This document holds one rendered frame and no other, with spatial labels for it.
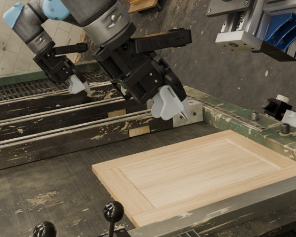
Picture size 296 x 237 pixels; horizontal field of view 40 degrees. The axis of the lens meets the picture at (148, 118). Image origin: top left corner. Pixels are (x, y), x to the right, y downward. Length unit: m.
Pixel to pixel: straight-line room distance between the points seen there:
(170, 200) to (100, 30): 0.48
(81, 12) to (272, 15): 0.90
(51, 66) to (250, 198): 0.75
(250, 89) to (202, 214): 1.95
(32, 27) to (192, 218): 0.77
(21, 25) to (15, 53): 4.98
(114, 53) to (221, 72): 2.43
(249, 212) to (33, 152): 0.72
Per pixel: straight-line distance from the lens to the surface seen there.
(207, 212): 0.90
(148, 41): 0.70
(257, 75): 2.78
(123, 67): 0.69
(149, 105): 1.67
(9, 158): 1.33
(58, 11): 1.18
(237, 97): 2.84
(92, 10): 0.66
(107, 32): 0.67
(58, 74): 1.34
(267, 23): 1.44
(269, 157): 1.19
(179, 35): 0.73
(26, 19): 1.32
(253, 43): 1.39
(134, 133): 1.42
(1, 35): 6.28
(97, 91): 1.90
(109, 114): 1.62
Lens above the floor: 1.78
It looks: 28 degrees down
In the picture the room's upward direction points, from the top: 70 degrees counter-clockwise
